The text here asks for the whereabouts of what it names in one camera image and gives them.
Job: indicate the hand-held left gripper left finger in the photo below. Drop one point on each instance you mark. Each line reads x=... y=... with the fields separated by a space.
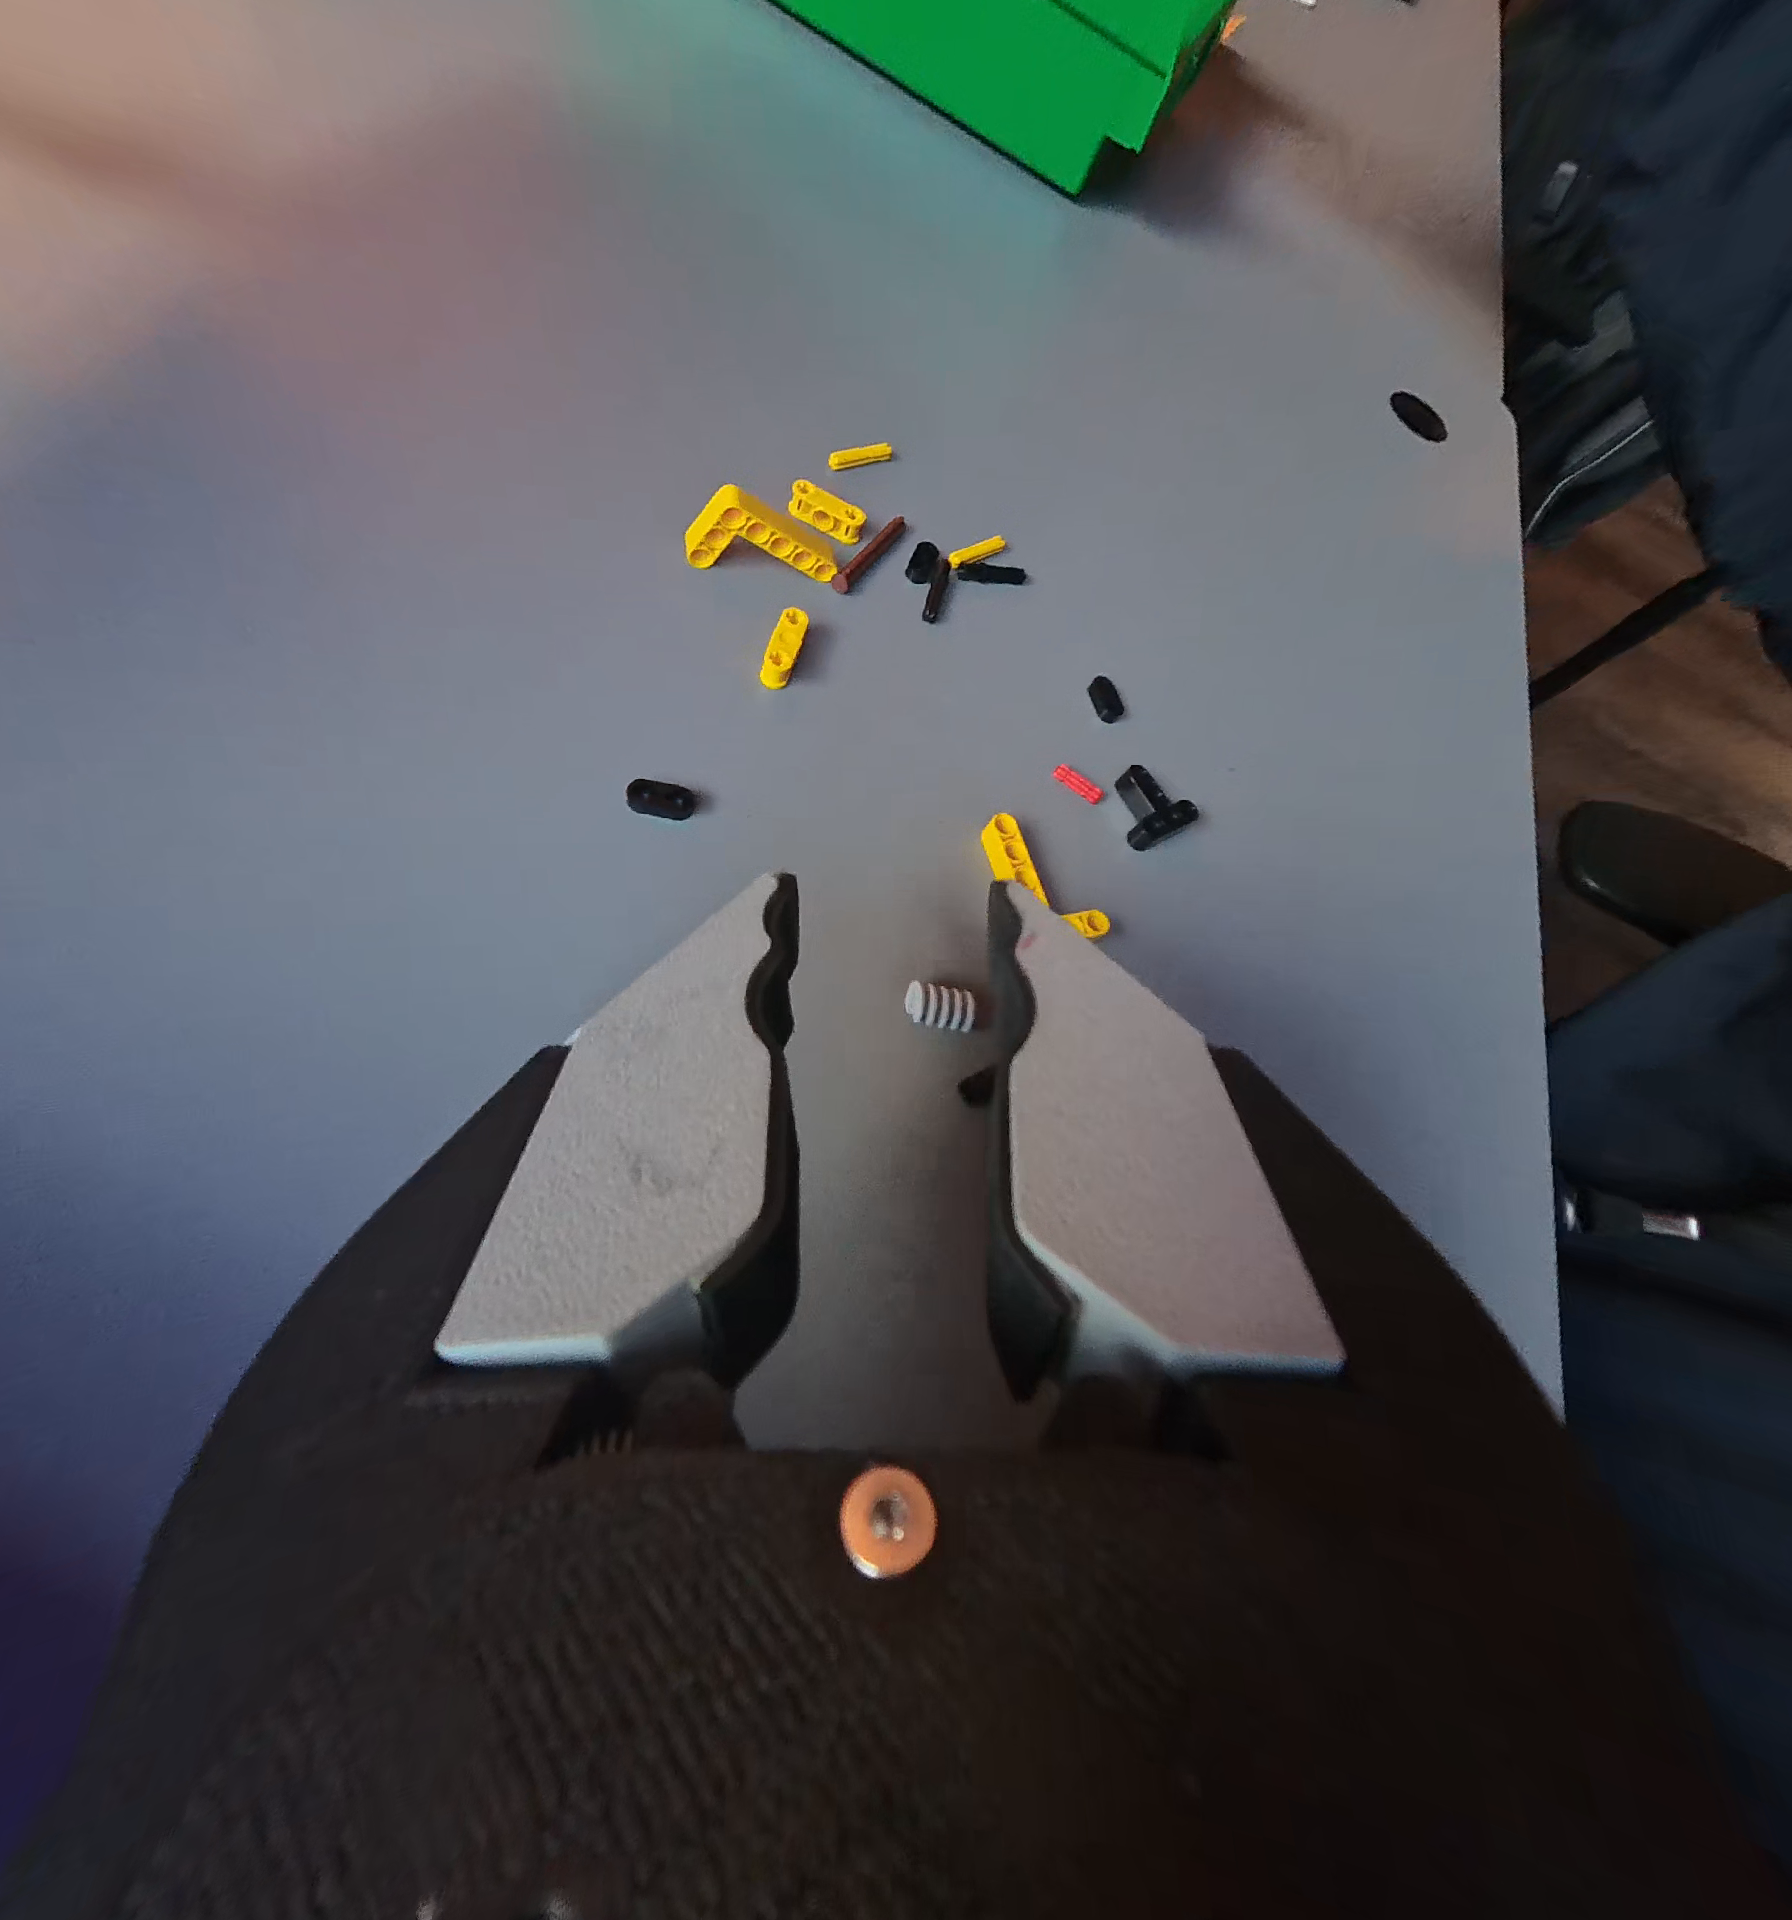
x=641 y=1171

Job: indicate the person's navy clothing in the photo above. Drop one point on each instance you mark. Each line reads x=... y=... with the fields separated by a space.
x=1707 y=1274

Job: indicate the yellow three-hole lego beam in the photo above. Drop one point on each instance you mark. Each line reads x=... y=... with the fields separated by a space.
x=827 y=510

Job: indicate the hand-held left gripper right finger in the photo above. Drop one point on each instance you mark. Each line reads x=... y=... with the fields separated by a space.
x=1151 y=1171

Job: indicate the dark navy jacket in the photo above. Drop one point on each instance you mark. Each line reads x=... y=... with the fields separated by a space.
x=1721 y=271

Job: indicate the yellow angled lego beam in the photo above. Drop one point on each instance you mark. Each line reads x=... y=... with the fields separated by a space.
x=760 y=537

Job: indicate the black two-hole lego beam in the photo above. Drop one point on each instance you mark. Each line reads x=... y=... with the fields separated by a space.
x=661 y=799

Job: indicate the brown lego axle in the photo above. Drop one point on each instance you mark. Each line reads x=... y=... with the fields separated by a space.
x=869 y=555

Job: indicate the black chair base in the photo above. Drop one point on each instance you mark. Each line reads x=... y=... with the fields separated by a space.
x=1660 y=882

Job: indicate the yellow two-hole lego beam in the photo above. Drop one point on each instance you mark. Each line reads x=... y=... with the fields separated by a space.
x=784 y=648

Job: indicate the grey lego worm gear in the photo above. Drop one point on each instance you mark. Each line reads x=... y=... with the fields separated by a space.
x=941 y=1007

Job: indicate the green plastic box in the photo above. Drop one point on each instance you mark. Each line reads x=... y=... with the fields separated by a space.
x=1030 y=69

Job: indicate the black lego piece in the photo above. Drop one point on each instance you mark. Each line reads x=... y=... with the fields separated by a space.
x=975 y=1086

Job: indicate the red lego axle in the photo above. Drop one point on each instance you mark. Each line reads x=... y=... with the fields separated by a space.
x=1079 y=782

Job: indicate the yellow lego axle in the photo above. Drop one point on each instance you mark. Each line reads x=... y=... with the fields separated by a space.
x=977 y=550
x=861 y=457

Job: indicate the black t-shaped lego connector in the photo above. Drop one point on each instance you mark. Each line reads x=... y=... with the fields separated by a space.
x=1151 y=810

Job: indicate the yellow straight lego beam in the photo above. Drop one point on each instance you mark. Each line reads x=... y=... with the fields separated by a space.
x=1011 y=849

